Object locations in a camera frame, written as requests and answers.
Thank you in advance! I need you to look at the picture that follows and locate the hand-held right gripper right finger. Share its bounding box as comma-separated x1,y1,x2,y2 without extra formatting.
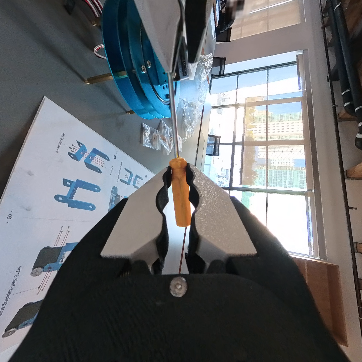
185,163,258,274

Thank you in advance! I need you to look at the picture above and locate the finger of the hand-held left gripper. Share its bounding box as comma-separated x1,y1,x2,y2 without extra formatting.
185,0,212,64
133,0,184,71

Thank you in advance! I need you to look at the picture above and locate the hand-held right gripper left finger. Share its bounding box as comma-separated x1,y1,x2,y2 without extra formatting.
100,166,172,275

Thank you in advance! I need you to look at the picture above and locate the black servo motor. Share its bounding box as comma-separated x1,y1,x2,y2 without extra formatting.
172,37,198,82

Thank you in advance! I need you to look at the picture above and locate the orange handled screwdriver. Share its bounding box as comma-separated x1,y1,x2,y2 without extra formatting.
167,71,193,227

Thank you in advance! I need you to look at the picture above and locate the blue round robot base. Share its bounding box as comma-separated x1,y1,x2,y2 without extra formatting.
101,0,181,119

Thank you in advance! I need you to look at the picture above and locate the large grid window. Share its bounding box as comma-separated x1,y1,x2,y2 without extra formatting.
208,50,321,259

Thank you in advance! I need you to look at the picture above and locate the crumpled clear plastic bag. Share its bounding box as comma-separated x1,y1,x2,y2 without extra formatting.
181,53,213,139

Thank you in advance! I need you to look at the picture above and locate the robot assembly instruction manual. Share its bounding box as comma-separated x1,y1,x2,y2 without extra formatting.
0,96,188,362

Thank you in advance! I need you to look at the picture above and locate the wooden board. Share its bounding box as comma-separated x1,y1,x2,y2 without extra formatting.
291,256,348,347

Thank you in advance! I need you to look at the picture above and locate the black insulated pipe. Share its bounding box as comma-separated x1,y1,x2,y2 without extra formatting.
325,0,356,117
335,0,362,150

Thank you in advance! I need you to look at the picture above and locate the servo cable bundle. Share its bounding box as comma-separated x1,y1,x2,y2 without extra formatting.
74,0,106,18

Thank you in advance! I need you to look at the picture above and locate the black ceiling rail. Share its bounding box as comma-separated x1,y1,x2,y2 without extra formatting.
320,0,362,290

